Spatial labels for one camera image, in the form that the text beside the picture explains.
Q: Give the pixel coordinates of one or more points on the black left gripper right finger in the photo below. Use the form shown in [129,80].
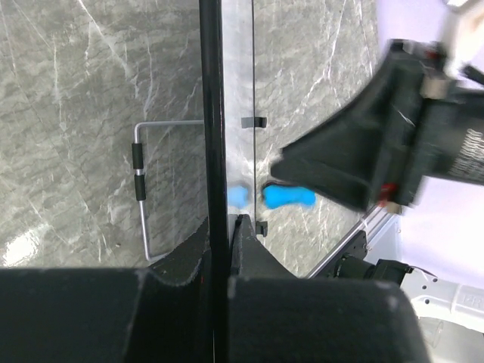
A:
[249,257]

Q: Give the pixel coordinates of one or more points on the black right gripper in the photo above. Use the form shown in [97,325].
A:
[410,121]

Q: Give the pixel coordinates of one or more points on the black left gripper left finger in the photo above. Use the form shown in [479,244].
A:
[188,263]

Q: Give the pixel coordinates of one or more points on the blue whiteboard eraser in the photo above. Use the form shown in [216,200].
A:
[276,196]

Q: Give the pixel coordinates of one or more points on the white whiteboard black frame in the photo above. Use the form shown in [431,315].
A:
[227,49]

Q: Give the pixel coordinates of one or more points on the aluminium front rail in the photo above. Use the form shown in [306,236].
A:
[376,235]

